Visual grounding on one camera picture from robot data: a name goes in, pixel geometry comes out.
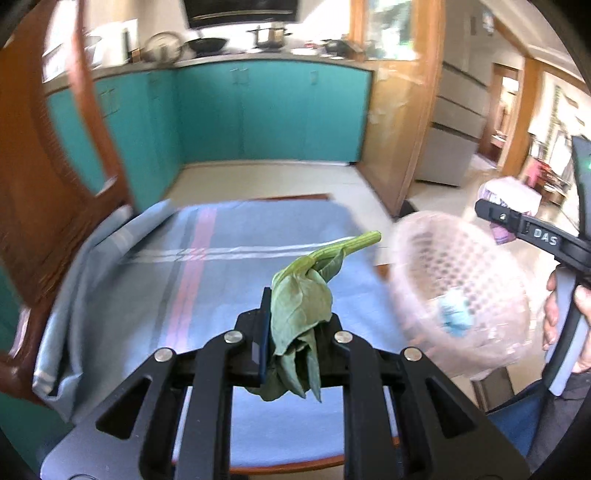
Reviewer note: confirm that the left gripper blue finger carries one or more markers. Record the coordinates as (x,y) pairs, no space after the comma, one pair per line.
(261,340)

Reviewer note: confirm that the green vegetable leaf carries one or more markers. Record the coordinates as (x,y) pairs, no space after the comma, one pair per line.
(300,301)

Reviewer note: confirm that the teal waffle cloth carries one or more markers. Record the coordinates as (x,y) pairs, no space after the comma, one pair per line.
(456,320)

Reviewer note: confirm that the teal kitchen cabinets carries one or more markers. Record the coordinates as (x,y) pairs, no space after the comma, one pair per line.
(162,119)

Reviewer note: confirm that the person right hand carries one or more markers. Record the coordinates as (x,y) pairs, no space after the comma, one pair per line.
(551,317)

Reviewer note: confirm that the pink plastic bag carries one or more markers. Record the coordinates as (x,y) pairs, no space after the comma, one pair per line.
(510,192)

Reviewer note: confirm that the pink lined laundry basket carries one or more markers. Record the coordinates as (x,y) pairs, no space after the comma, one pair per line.
(439,258)

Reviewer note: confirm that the grey refrigerator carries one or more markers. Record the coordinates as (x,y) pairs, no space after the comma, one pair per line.
(457,125)

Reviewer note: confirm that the brown wooden chair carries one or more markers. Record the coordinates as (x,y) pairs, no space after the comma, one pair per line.
(46,210)

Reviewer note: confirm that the wooden glass door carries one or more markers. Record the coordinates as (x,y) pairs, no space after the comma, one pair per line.
(402,101)

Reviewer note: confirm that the black wok on counter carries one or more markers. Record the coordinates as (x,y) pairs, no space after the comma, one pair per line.
(206,46)

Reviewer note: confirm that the steel pot on stove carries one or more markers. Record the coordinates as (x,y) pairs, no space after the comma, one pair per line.
(270,38)

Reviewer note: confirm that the black range hood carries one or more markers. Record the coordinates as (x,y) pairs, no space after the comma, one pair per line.
(209,13)

